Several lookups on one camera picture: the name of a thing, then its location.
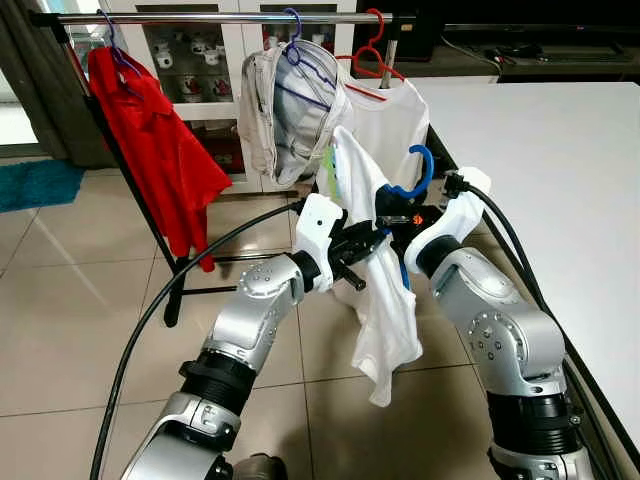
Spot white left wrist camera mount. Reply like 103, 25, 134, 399
293, 193, 351, 293

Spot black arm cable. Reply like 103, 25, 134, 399
90, 198, 306, 480
445, 172, 607, 480

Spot teal floor mat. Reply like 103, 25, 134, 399
0, 158, 87, 215

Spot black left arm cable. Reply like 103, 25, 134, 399
90, 198, 306, 480

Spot grey robot foot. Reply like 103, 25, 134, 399
232, 455, 291, 480

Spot grey curtain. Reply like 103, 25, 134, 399
0, 0, 113, 169

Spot black television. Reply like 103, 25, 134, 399
415, 0, 640, 57

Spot blue wire clothes hanger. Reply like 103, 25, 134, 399
383, 145, 437, 293

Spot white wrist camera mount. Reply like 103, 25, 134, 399
293, 193, 351, 293
405, 168, 493, 279

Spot metal clothes rack black posts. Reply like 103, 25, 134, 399
30, 8, 421, 329

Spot white t-shirt green black print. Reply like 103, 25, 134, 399
320, 125, 427, 409

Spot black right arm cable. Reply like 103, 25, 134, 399
445, 172, 607, 480

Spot red polo shirt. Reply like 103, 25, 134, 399
88, 45, 234, 274

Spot white glass door cabinet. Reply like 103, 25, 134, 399
100, 0, 401, 197

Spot red clothes hanger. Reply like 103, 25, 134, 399
335, 8, 407, 103

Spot plain white t-shirt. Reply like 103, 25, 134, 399
340, 75, 432, 197

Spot purple clothes hanger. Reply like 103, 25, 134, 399
98, 8, 143, 81
275, 8, 339, 113

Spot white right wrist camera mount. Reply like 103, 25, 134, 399
405, 168, 493, 279

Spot black table frame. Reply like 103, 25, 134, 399
425, 125, 640, 473

